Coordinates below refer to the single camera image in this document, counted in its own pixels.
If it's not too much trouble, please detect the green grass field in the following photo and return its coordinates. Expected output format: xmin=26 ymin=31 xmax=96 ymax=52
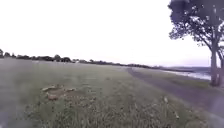
xmin=0 ymin=58 xmax=214 ymax=128

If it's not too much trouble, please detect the distant row of trees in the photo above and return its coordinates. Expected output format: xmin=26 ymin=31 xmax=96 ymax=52
xmin=0 ymin=48 xmax=194 ymax=73

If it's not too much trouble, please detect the grass strip by water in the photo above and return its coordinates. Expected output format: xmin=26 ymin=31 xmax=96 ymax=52
xmin=133 ymin=67 xmax=224 ymax=92

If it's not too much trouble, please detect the grey asphalt path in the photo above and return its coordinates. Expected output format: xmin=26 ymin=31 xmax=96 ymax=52
xmin=125 ymin=67 xmax=224 ymax=120

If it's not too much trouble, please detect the distant dark hillside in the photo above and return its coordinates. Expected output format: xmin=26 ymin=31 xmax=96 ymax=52
xmin=173 ymin=66 xmax=213 ymax=74

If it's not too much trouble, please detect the pale water surface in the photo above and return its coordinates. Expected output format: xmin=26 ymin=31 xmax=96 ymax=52
xmin=163 ymin=69 xmax=213 ymax=82

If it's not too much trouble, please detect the large dark tree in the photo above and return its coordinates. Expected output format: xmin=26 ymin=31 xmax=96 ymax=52
xmin=167 ymin=0 xmax=224 ymax=88

